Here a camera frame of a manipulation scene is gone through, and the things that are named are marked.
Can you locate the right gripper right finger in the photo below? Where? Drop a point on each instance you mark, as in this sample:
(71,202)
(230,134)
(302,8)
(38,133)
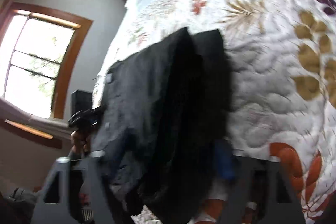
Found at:
(251,181)

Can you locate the black pants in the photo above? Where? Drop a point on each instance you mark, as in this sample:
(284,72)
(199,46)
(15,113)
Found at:
(165,110)

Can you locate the person left hand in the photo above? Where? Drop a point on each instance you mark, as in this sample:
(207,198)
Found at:
(81,144)

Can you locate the wooden framed window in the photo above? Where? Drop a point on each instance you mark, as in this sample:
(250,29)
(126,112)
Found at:
(39,49)

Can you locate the floral white quilt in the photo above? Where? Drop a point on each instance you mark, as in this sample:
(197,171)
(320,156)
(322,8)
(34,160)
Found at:
(283,61)

